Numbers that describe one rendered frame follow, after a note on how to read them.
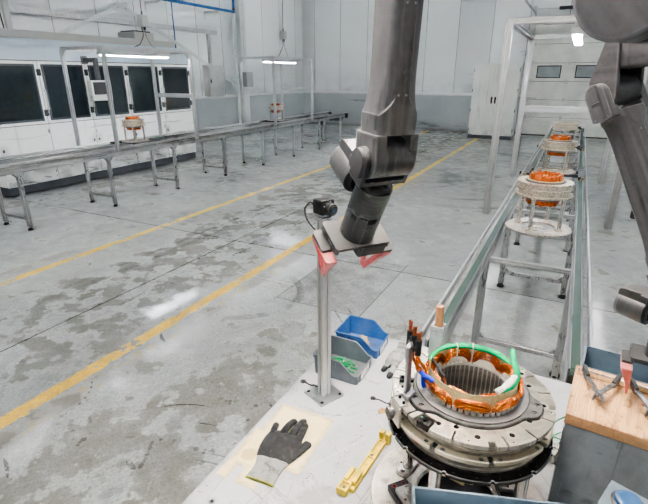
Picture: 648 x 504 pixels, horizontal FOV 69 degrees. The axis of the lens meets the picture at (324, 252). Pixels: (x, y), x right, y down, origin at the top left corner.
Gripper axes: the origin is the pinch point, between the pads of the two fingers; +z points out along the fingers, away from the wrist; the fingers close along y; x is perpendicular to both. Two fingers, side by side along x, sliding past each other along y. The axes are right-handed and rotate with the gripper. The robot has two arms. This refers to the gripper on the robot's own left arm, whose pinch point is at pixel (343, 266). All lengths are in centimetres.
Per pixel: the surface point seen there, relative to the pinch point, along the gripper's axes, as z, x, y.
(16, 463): 192, -59, 93
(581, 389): 19, 30, -50
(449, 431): 15.9, 29.1, -13.0
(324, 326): 49, -15, -14
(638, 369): 22, 30, -73
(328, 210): 17.1, -30.2, -14.0
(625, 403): 15, 36, -54
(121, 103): 443, -751, -14
